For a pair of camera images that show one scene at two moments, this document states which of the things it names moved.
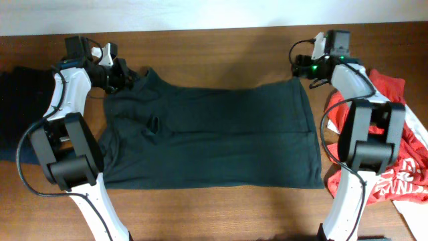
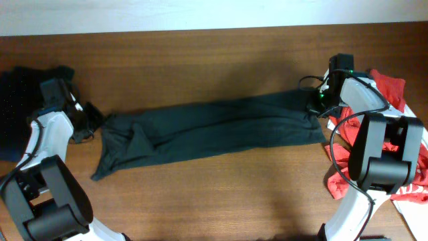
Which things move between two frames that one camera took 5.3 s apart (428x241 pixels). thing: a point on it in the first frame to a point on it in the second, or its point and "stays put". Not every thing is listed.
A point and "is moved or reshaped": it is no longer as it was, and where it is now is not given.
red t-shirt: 406,179 stays put
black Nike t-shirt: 167,134 is moved or reshaped
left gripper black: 122,71 to 85,119
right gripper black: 297,67 to 318,104
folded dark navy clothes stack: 25,94 stays put
